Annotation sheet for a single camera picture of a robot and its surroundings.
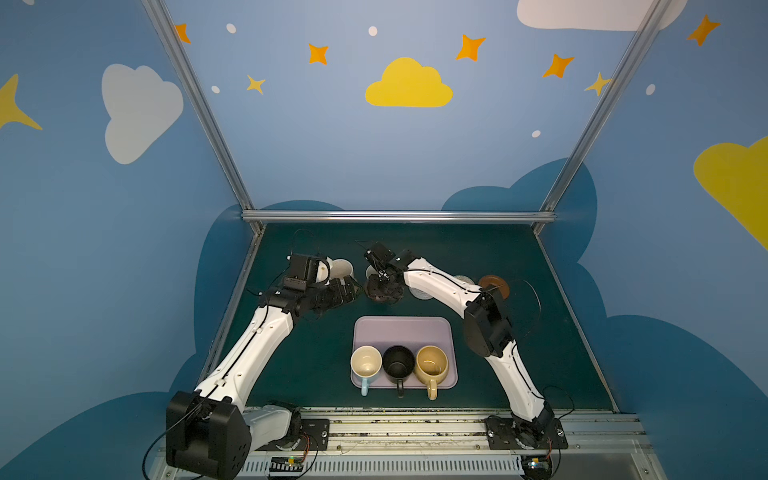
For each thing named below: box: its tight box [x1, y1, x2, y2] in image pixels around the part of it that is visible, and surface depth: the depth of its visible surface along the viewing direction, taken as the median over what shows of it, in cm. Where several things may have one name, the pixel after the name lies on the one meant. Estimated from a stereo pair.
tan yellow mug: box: [415, 345, 449, 401], surface depth 80 cm
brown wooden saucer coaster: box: [479, 275, 510, 300], surface depth 107 cm
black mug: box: [382, 345, 415, 399], surface depth 80 cm
